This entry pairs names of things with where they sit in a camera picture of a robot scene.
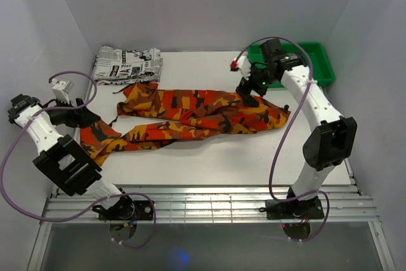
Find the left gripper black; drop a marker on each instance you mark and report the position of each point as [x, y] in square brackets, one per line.
[82, 117]

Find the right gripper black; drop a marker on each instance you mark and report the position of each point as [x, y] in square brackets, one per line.
[244, 88]

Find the orange camouflage trousers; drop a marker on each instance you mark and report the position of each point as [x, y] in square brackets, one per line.
[183, 115]

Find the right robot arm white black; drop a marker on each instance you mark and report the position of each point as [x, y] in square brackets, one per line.
[332, 134]

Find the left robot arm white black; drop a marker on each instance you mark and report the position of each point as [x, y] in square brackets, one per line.
[62, 160]

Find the folded newspaper print trousers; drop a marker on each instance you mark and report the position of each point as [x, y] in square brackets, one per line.
[122, 67]

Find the green plastic tray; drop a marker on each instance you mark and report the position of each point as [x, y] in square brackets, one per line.
[322, 70]

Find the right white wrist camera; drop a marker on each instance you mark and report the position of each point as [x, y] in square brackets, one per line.
[242, 65]

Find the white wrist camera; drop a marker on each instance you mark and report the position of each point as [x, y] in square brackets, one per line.
[61, 90]
[242, 65]

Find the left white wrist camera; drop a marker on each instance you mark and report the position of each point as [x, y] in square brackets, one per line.
[61, 90]

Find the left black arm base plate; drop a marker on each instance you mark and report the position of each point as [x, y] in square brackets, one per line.
[139, 210]

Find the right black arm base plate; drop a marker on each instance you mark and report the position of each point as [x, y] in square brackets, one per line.
[311, 209]

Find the aluminium rail frame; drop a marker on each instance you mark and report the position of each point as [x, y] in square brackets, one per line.
[224, 179]

